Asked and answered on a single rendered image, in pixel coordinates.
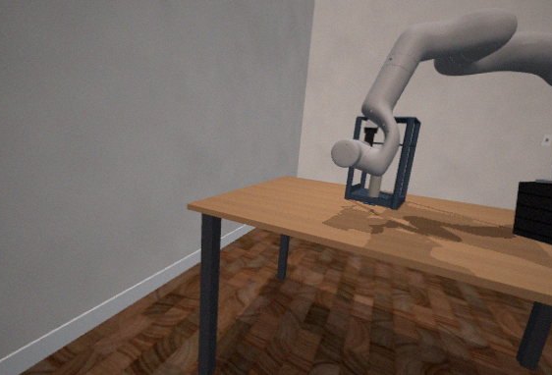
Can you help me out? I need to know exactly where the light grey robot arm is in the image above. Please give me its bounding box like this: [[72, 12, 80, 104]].
[[331, 8, 552, 177]]

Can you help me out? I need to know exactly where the grey stone-textured bottle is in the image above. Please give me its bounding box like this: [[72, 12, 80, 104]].
[[367, 175, 383, 197]]

